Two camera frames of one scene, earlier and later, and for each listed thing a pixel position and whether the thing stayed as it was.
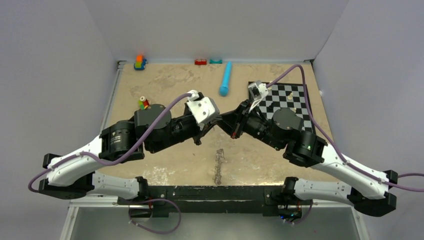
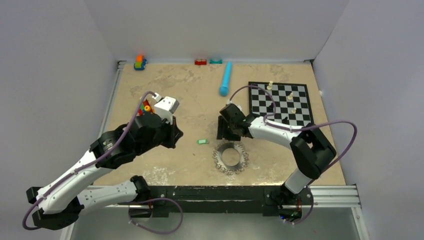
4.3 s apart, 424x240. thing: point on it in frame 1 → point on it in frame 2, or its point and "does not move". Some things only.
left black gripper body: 198,133 → 165,136
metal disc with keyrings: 220,158 → 242,163
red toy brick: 200,62 does not move
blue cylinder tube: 224,90 does not move
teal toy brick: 216,62 does not move
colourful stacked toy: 140,62 does not move
